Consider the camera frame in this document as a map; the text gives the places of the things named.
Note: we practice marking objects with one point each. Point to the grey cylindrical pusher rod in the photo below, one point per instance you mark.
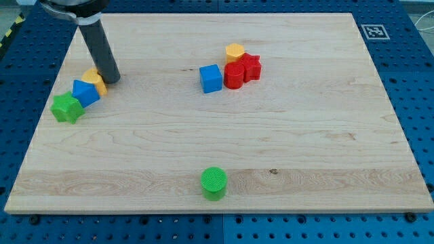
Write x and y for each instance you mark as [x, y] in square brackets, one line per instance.
[100, 51]

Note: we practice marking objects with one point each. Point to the yellow heart block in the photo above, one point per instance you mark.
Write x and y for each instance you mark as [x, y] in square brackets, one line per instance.
[92, 76]

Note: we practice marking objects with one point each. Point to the blue triangle block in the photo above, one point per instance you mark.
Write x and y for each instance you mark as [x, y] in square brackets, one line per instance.
[86, 93]

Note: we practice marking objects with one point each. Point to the green star block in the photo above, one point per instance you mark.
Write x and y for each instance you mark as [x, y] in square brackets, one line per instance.
[66, 108]

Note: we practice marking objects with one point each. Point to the blue cube block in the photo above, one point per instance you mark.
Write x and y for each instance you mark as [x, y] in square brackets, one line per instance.
[210, 78]

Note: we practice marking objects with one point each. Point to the yellow hexagon block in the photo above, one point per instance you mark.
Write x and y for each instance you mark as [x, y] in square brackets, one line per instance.
[234, 52]

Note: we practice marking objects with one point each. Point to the red cylinder block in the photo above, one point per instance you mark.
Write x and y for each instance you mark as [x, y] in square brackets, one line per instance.
[234, 75]

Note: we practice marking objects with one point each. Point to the wooden board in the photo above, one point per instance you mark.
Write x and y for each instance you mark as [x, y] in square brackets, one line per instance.
[316, 134]

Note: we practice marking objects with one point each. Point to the red star block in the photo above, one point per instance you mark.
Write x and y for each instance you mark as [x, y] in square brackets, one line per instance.
[252, 67]

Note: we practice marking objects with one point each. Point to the green cylinder block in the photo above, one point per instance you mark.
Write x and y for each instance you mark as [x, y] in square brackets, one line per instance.
[213, 183]

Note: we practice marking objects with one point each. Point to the white fiducial marker tag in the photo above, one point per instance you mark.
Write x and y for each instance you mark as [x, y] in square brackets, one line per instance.
[375, 32]

